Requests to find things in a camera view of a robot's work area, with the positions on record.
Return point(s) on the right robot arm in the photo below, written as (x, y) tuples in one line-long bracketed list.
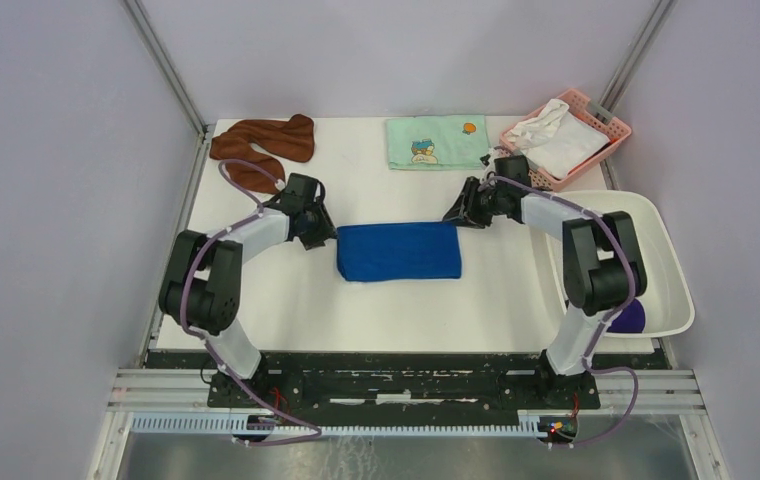
[(602, 265)]

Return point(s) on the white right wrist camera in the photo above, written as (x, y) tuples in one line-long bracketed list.
[(489, 166)]

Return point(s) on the brown towel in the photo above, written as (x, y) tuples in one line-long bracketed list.
[(262, 142)]

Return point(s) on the mint green cartoon towel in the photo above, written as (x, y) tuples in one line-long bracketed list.
[(451, 142)]

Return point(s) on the white slotted cable duct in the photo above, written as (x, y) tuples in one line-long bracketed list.
[(251, 424)]

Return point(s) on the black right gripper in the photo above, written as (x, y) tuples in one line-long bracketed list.
[(464, 210)]

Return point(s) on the blue towel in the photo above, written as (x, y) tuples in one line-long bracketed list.
[(370, 253)]

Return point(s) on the pink plastic basket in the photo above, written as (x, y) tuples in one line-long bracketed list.
[(586, 110)]

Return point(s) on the white plastic tub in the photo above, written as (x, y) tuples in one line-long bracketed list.
[(667, 302)]

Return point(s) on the aluminium frame rail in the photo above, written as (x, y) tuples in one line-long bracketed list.
[(661, 392)]

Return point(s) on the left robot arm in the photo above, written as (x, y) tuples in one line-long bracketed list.
[(201, 285)]

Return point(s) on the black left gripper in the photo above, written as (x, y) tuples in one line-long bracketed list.
[(327, 228)]

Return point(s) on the purple towel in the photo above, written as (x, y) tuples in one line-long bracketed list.
[(631, 320)]

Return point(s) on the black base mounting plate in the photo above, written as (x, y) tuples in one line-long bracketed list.
[(415, 390)]

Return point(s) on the white cloth in basket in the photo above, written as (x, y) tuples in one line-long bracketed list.
[(555, 140)]

